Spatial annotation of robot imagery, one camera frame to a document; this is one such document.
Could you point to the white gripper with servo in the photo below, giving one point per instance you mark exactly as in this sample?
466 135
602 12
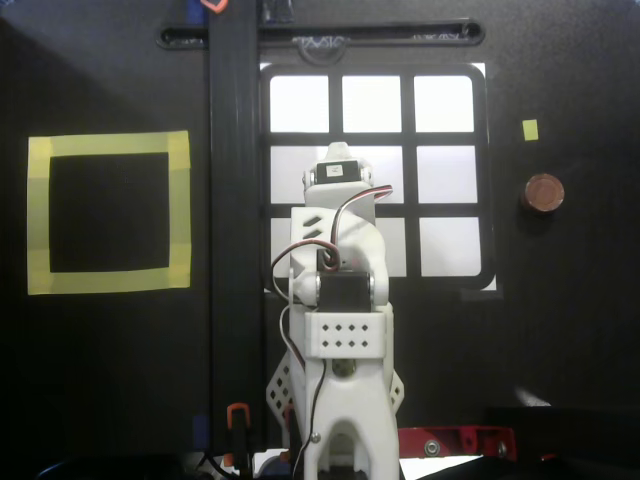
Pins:
336 172

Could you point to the brown wooden disc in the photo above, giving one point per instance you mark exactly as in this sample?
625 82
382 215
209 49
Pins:
543 192

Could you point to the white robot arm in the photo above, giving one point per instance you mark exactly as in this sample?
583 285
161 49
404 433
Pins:
345 395

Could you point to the white grid sheet black lines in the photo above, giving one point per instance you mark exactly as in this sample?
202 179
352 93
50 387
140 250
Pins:
445 105

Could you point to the black flat beam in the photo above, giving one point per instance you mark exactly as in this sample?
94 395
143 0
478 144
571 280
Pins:
235 200

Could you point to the black slotted bar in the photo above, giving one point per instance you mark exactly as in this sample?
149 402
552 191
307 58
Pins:
400 42

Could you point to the orange clip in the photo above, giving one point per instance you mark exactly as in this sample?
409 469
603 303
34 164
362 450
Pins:
212 9

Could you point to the small yellow tape marker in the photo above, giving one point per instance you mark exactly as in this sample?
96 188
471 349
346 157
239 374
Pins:
530 130

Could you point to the blue tape piece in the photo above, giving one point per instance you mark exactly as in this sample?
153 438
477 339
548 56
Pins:
200 430
195 12

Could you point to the yellow tape square outline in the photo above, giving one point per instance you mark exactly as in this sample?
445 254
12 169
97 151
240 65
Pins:
100 142

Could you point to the red bar clamp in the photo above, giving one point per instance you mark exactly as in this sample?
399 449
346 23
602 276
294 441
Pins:
465 437

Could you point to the white paper sheet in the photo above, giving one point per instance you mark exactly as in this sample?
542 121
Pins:
425 470

